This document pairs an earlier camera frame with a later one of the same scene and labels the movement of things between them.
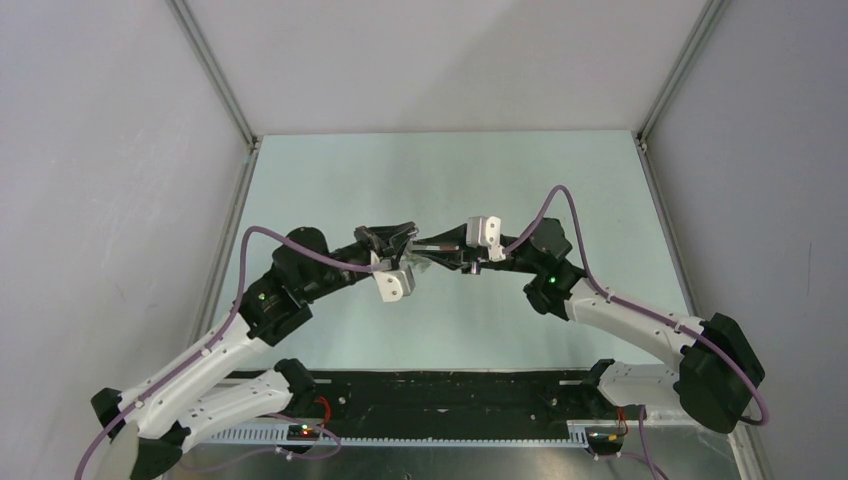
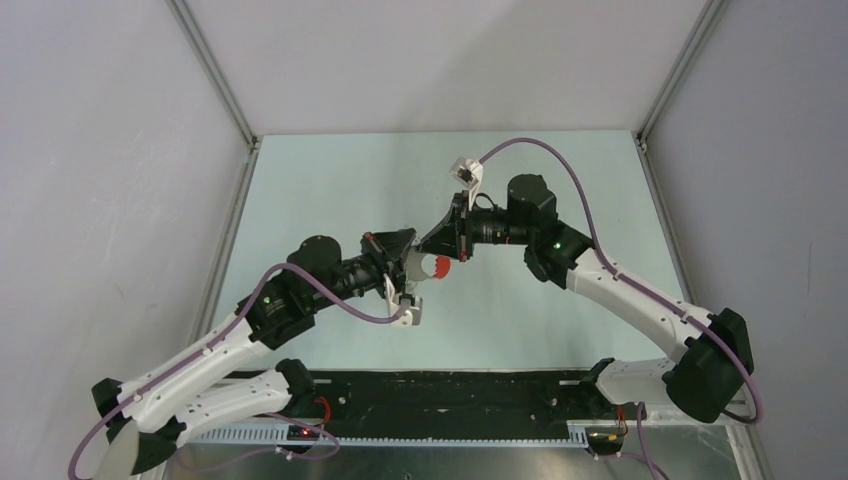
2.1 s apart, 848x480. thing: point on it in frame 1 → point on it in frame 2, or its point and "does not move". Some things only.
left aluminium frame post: [215, 72] does not move
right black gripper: [456, 236] → [455, 236]
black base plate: [463, 403] does not move
